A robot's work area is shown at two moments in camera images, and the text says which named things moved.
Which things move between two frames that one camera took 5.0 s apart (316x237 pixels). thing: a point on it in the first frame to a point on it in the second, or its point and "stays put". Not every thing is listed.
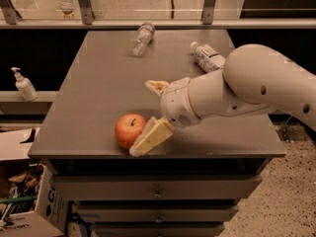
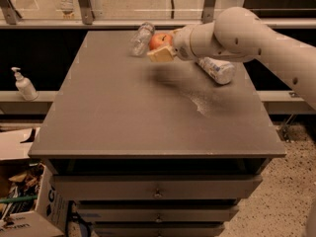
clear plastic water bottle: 142,39 stays put
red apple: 128,127 to 160,40
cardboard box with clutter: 29,203 stays put
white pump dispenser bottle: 25,86 stays put
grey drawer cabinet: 185,186 stays put
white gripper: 177,102 to 182,43
